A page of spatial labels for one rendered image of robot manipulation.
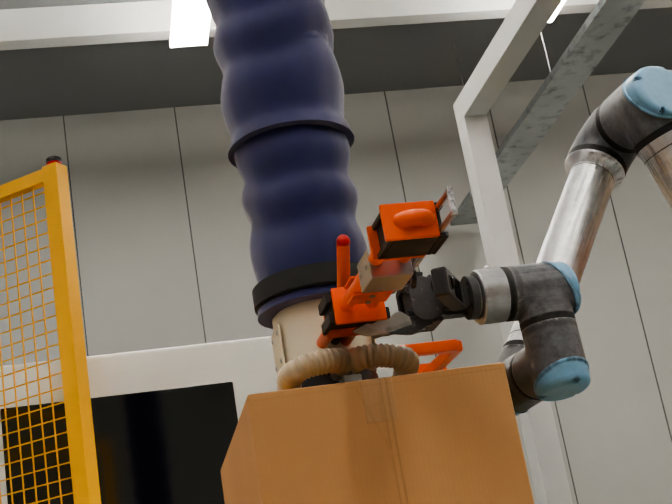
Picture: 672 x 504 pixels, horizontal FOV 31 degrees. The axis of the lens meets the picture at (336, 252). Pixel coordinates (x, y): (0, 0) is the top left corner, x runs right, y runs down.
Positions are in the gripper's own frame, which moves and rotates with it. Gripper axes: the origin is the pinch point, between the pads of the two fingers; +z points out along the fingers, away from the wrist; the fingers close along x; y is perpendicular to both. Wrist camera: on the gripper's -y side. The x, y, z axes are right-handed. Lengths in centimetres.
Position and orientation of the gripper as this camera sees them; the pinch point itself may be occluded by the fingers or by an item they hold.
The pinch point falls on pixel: (357, 306)
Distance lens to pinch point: 192.8
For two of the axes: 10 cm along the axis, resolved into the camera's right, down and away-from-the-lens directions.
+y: -1.8, 3.4, 9.2
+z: -9.7, 0.9, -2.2
